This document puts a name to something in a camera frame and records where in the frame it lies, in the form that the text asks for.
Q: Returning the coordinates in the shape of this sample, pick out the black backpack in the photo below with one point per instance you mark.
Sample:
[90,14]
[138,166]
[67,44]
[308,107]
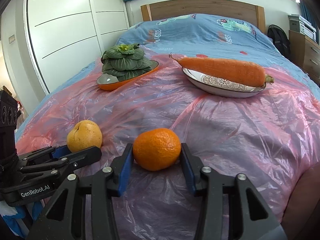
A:
[280,40]

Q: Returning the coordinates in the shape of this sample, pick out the wooden drawer cabinet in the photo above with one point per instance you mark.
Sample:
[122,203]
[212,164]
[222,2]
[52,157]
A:
[305,54]

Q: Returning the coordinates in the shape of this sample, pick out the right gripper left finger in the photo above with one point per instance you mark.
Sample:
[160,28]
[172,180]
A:
[64,215]

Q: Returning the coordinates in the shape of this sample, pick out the blue patterned bed cover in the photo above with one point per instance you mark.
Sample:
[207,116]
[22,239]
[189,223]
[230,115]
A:
[200,32]

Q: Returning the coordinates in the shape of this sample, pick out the teal curtain right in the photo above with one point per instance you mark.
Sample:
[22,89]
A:
[306,13]

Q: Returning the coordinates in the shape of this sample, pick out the white patterned plate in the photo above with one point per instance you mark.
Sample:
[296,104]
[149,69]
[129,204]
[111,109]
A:
[221,87]

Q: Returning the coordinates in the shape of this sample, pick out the white wardrobe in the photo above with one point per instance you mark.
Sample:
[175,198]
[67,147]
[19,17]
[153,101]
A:
[67,35]

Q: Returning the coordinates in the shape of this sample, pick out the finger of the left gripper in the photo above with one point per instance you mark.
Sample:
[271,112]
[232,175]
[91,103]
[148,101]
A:
[72,161]
[46,153]

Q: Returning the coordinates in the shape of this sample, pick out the pink plastic sheet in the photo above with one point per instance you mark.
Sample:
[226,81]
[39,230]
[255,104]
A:
[272,166]

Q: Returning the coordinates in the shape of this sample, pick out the yellow apple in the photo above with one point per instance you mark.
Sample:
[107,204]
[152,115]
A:
[85,134]

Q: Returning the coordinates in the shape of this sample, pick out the white printer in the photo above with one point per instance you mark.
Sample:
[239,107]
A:
[301,25]

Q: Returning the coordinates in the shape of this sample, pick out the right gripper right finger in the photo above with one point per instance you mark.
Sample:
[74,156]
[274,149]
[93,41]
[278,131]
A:
[249,214]

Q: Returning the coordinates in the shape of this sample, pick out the mandarin orange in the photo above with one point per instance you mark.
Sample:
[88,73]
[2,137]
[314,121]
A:
[156,149]

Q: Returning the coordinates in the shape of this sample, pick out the wooden headboard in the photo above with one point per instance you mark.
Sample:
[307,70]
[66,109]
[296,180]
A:
[253,14]

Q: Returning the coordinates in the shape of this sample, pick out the large carrot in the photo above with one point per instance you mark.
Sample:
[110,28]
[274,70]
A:
[242,72]

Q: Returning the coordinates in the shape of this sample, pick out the left hand blue glove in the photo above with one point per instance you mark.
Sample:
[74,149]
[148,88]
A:
[13,216]

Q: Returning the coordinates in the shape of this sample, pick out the green bok choy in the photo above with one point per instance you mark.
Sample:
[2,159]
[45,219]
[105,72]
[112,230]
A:
[126,61]

